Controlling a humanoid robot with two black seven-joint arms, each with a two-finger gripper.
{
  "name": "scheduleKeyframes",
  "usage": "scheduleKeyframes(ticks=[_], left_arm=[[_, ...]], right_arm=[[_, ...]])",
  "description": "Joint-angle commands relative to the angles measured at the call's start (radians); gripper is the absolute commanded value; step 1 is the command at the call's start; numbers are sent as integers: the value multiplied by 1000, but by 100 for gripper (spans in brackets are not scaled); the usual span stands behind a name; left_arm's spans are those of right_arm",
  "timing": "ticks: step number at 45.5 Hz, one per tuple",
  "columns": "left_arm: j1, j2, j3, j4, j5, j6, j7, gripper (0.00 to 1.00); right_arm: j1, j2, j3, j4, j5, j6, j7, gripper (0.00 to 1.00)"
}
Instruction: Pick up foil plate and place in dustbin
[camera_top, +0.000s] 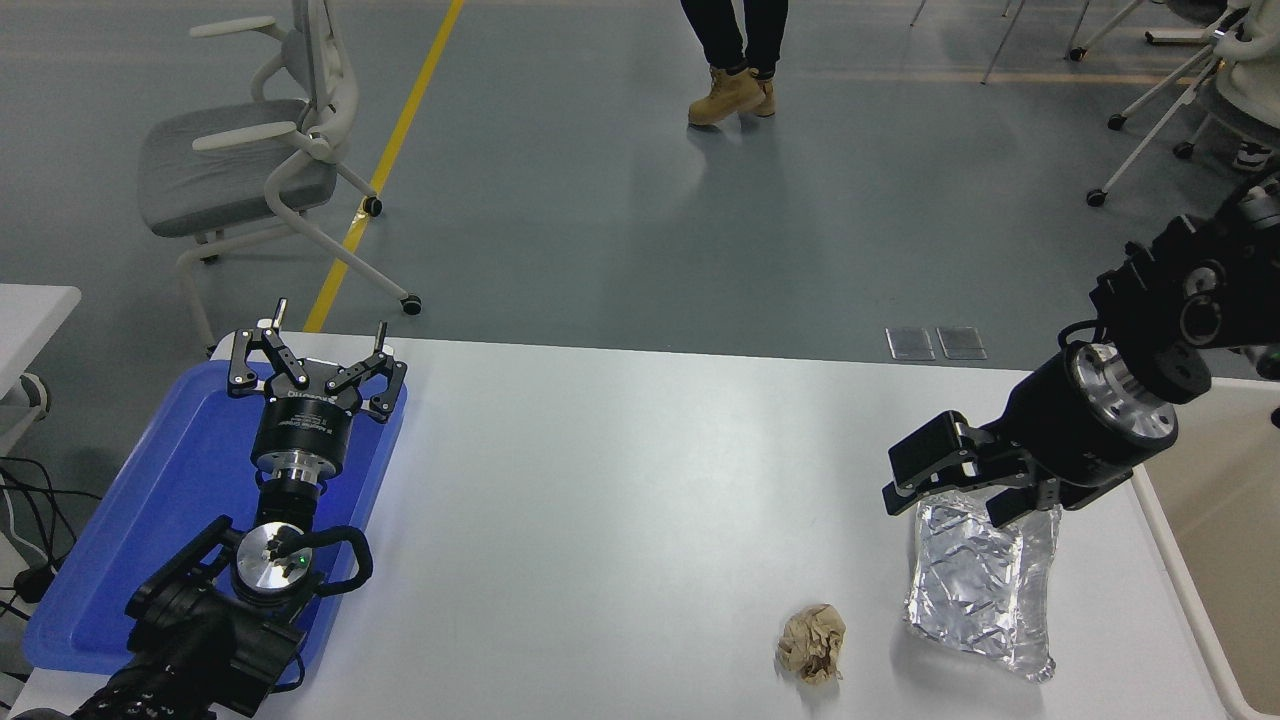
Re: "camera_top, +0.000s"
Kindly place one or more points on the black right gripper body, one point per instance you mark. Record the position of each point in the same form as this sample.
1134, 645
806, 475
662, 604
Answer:
1060, 430

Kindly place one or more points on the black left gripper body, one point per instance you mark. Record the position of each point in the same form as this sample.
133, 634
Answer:
300, 425

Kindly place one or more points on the silver foil tray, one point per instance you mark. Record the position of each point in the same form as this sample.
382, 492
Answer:
975, 590

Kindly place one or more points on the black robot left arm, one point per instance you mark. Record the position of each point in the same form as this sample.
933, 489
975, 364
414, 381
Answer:
200, 640

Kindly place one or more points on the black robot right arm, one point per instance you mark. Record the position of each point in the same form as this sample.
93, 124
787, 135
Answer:
1200, 280

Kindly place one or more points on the metal floor plate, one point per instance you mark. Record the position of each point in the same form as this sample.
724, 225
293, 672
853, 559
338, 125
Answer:
962, 343
910, 344

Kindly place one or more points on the blue plastic tray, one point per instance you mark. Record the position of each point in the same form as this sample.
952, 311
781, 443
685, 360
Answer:
150, 500

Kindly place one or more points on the white grey office chair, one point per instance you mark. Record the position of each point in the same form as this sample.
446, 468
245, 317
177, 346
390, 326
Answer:
220, 160

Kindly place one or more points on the large pale bin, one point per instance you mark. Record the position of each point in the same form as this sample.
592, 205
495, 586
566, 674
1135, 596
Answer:
1230, 540

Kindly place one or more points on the crumpled tan paper ball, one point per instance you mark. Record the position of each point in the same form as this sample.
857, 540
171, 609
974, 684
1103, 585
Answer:
812, 645

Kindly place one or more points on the white side table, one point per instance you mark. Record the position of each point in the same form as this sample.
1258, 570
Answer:
30, 315

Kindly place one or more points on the grey caster chair leg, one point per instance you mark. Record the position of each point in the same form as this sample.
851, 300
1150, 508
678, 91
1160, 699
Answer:
1075, 54

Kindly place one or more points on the white rolling chair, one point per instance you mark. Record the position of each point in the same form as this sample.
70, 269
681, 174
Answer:
1255, 75

